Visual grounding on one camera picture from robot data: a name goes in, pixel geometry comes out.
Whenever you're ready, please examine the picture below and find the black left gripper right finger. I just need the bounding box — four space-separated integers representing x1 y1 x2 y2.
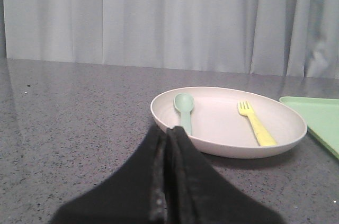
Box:
165 127 284 223

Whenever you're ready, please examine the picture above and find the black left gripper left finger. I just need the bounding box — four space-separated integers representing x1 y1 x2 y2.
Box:
51 126 166 223

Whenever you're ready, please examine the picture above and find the beige round plate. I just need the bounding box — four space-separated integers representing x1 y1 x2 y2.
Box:
150 87 307 159

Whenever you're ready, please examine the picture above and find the yellow plastic fork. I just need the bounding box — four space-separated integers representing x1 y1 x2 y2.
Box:
237 101 277 147

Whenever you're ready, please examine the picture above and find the light green spoon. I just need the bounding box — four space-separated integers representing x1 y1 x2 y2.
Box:
174 93 194 135

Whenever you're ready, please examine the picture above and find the light green tray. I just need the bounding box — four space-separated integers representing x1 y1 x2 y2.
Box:
279 96 339 158

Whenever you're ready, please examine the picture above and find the white curtain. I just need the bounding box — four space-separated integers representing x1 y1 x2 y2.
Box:
1 0 338 78

